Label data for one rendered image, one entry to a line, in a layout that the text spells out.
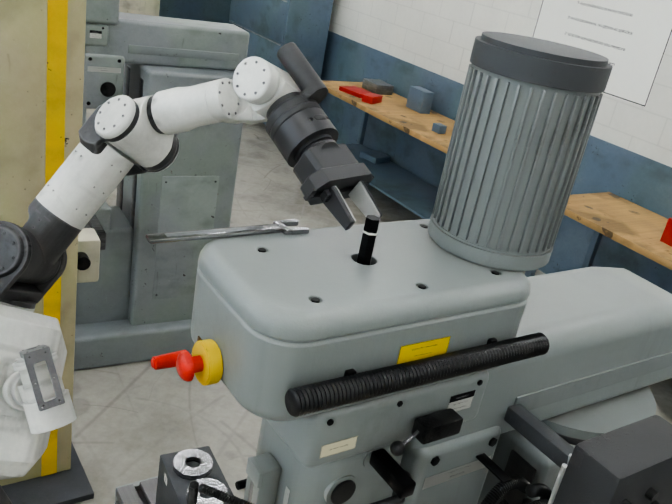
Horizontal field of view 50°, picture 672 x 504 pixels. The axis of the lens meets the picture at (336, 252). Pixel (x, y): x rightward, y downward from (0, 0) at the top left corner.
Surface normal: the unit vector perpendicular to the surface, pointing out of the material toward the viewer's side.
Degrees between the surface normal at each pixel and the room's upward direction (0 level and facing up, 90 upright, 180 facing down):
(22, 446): 59
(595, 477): 90
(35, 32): 90
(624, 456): 0
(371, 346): 90
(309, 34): 90
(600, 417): 0
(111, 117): 53
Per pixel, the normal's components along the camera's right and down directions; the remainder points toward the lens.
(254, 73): -0.44, -0.05
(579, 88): 0.32, 0.44
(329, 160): 0.51, -0.58
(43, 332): 0.75, -0.14
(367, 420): 0.54, 0.43
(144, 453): 0.18, -0.90
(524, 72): -0.43, 0.30
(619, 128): -0.83, 0.09
